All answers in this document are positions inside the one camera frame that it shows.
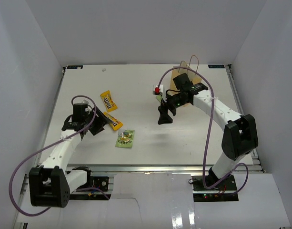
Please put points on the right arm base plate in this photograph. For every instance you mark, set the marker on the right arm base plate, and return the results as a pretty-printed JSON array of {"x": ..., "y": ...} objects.
[{"x": 223, "y": 192}]

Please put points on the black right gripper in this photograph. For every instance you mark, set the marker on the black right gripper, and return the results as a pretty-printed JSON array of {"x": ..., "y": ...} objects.
[{"x": 165, "y": 118}]

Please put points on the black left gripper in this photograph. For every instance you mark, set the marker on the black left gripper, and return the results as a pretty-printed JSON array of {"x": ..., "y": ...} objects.
[{"x": 101, "y": 120}]

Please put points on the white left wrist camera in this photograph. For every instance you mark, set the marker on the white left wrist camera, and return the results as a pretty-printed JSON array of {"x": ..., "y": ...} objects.
[{"x": 85, "y": 105}]

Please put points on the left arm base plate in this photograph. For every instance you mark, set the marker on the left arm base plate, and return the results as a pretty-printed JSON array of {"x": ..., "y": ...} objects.
[{"x": 96, "y": 188}]

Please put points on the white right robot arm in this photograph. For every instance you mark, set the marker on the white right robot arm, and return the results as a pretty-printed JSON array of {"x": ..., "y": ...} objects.
[{"x": 239, "y": 131}]

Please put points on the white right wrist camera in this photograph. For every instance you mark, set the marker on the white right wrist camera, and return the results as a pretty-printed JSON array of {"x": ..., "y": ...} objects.
[{"x": 159, "y": 90}]

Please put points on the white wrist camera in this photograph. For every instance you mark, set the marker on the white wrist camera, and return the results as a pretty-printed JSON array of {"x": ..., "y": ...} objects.
[
  {"x": 85, "y": 105},
  {"x": 159, "y": 90}
]

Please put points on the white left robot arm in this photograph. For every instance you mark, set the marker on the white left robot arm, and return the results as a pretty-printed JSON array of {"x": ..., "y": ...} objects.
[{"x": 51, "y": 184}]

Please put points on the aluminium table front rail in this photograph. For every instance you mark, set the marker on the aluminium table front rail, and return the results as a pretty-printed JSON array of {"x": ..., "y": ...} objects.
[{"x": 147, "y": 168}]

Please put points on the green candy packet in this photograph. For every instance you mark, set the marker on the green candy packet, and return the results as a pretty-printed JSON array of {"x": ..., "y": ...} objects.
[{"x": 125, "y": 138}]

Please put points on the yellow m&m packet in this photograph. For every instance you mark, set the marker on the yellow m&m packet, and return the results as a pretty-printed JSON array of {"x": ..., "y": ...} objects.
[
  {"x": 108, "y": 101},
  {"x": 115, "y": 123}
]

